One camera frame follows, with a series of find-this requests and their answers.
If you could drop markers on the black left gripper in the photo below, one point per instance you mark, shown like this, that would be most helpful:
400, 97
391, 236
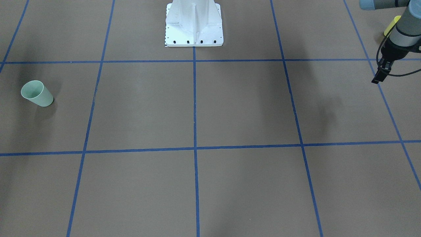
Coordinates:
395, 49

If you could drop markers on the yellow plastic cup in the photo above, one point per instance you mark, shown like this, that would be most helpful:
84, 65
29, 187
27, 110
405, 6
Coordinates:
388, 29

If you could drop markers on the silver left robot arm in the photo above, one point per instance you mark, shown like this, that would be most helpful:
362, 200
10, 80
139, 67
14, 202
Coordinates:
403, 37

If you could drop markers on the light green plastic cup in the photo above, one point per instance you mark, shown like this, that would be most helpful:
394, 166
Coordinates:
35, 91

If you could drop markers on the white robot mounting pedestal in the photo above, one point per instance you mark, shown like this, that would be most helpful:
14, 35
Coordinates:
193, 23

